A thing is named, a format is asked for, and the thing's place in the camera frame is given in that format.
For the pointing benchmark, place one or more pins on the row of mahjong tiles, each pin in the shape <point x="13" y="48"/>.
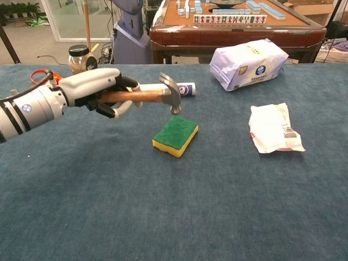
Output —
<point x="229" y="19"/>

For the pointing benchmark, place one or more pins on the wooden stick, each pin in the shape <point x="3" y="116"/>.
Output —
<point x="87" y="24"/>

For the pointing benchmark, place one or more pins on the cardboard box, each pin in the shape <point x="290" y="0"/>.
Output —
<point x="312" y="11"/>

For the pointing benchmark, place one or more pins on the blue table mat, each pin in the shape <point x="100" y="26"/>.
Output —
<point x="174" y="204"/>

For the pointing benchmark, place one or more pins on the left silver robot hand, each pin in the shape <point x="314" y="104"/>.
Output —
<point x="87" y="84"/>

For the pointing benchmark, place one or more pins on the flat white plastic packet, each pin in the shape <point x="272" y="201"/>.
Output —
<point x="269" y="130"/>

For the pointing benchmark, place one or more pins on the white tissue pack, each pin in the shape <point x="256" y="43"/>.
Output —
<point x="247" y="65"/>

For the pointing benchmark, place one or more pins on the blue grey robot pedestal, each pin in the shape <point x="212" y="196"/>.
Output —
<point x="130" y="40"/>

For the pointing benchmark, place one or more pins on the white plastic basket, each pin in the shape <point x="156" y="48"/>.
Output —
<point x="331" y="55"/>

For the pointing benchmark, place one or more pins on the black tripod stand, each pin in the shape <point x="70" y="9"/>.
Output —
<point x="333" y="16"/>

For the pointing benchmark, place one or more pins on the potted green plants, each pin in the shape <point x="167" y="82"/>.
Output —
<point x="19" y="9"/>

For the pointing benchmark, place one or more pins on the green yellow sponge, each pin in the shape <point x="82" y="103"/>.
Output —
<point x="175" y="131"/>

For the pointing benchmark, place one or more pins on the glass jar black lid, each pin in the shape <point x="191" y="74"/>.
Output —
<point x="79" y="61"/>

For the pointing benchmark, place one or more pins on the brown mahjong table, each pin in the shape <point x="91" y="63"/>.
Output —
<point x="233" y="34"/>

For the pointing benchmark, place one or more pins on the long blue white tile row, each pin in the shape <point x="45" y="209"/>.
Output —
<point x="272" y="11"/>

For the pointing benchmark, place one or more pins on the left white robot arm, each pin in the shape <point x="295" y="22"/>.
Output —
<point x="32" y="108"/>

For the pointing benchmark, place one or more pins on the white plastic wrap roll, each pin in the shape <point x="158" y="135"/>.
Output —
<point x="163" y="87"/>

